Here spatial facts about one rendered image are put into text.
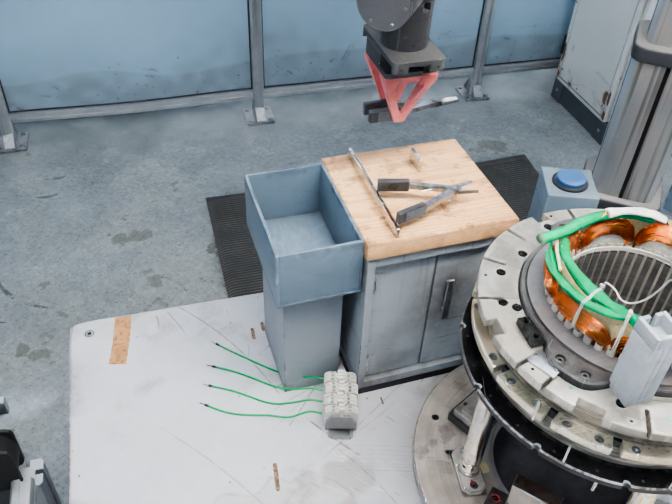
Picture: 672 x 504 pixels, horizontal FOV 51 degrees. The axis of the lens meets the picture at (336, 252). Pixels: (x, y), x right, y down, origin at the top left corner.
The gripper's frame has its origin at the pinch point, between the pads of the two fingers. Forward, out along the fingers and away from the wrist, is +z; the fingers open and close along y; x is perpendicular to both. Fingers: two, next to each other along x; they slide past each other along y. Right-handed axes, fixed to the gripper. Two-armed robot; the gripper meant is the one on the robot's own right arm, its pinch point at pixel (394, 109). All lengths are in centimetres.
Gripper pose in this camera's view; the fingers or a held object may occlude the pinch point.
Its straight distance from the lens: 90.2
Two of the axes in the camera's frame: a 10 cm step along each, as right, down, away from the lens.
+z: -0.6, 7.4, 6.8
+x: 9.5, -1.7, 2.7
